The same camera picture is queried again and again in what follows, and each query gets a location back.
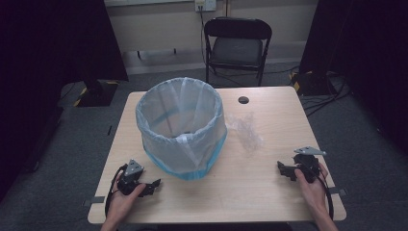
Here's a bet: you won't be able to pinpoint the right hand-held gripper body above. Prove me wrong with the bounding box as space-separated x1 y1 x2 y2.
292 145 327 184

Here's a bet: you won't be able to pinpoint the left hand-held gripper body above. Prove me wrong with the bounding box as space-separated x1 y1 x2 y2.
116 158 152 197

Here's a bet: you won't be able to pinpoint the person's left hand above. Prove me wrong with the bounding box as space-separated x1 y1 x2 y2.
105 173 147 225

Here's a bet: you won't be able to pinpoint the person's right hand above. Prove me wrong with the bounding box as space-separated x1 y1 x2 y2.
293 163 330 217

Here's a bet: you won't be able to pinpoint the blue trash bin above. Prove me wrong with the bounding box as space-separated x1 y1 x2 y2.
141 127 228 182

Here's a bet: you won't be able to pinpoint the grey tape strip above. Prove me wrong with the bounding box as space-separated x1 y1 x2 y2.
82 195 106 208
328 187 348 197

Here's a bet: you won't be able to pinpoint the crumpled clear plastic wrap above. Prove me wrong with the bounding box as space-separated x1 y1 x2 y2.
225 112 265 153

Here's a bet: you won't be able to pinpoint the bin with blue bag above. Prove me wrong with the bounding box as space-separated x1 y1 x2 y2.
135 76 228 176

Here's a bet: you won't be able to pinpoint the stand base with striped tape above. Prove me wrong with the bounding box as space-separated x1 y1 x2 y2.
57 79 120 109
289 69 339 97

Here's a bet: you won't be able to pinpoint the black curtain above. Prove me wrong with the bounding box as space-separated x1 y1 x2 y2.
298 0 408 157
0 0 130 201

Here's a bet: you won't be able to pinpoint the black folding chair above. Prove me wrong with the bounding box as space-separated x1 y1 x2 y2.
203 16 273 88

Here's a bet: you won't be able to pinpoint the left hand-held gripper black cable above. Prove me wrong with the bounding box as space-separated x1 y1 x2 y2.
104 164 129 219

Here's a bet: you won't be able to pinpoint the hand-held gripper black cable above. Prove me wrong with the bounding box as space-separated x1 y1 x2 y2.
315 172 335 221
104 164 129 219

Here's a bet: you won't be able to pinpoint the right hand-held gripper black cable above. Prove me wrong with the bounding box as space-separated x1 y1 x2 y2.
315 172 335 221

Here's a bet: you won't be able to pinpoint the black floor cables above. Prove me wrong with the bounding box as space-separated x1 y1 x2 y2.
300 72 351 117

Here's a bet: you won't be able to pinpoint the white wall socket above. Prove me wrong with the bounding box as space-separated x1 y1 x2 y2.
194 0 217 13

